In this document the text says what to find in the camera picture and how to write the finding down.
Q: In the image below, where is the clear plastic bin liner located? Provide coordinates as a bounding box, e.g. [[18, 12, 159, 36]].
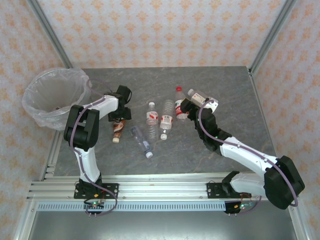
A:
[[21, 67, 92, 131]]

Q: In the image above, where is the grey slotted cable duct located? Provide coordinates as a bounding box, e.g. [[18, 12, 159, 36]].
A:
[[37, 202, 227, 212]]

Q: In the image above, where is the aluminium table side rail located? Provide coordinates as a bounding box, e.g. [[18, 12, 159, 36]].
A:
[[13, 129, 62, 240], [248, 67, 312, 240]]

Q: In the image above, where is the aluminium frame post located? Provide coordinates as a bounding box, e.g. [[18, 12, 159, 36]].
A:
[[249, 0, 297, 74], [26, 0, 73, 69]]

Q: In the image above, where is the clear plastic bin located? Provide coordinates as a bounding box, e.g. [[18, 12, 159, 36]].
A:
[[21, 67, 92, 131]]

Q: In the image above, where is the grey metal shelf panel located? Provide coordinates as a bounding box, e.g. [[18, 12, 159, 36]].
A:
[[27, 211, 301, 240]]

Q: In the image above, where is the blue tinted plastic bottle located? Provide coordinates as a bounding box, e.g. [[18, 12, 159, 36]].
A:
[[129, 125, 154, 159]]

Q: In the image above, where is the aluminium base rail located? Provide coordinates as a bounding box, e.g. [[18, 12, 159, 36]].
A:
[[26, 174, 266, 202]]

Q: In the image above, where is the clear bottle red cap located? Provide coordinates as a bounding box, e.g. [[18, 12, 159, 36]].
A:
[[174, 86, 188, 122]]

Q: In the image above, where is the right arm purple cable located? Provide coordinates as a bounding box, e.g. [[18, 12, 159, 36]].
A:
[[198, 99, 300, 216]]

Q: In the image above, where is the clear bottle white flower label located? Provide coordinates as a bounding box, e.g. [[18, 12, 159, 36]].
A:
[[187, 88, 213, 105]]

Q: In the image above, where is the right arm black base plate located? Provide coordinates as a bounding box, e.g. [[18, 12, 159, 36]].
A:
[[206, 182, 251, 200]]

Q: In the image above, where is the brown plastic bottle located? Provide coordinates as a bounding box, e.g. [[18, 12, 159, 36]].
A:
[[111, 117, 127, 144]]

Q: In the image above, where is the clear ribbed bottle red label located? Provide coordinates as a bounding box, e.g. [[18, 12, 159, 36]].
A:
[[159, 99, 175, 140], [145, 101, 160, 143]]

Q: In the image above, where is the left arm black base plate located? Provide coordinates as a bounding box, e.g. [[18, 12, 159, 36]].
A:
[[73, 183, 120, 200]]

